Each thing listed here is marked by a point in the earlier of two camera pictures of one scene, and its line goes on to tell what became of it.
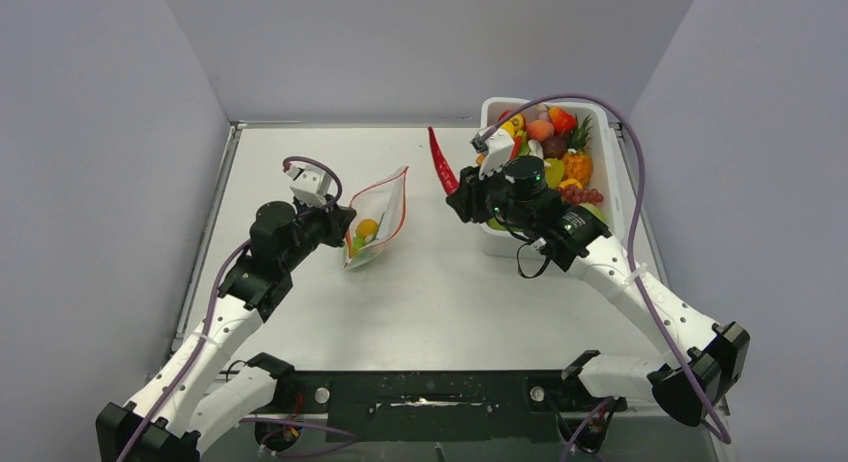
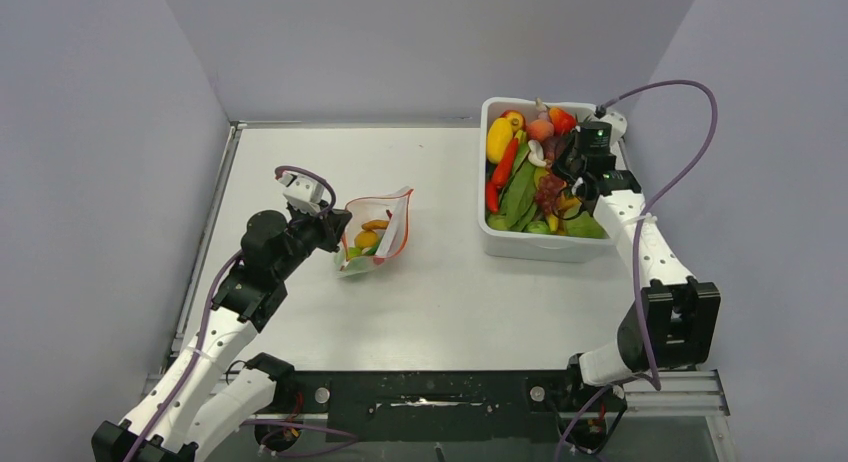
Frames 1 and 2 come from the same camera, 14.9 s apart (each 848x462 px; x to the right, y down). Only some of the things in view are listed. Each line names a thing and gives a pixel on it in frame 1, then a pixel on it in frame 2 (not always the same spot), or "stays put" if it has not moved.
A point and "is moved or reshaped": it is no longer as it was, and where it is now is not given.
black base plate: (439, 406) stays put
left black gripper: (336, 218) stays put
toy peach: (540, 129) stays put
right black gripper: (468, 200) → (559, 164)
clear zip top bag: (379, 214) is moved or reshaped
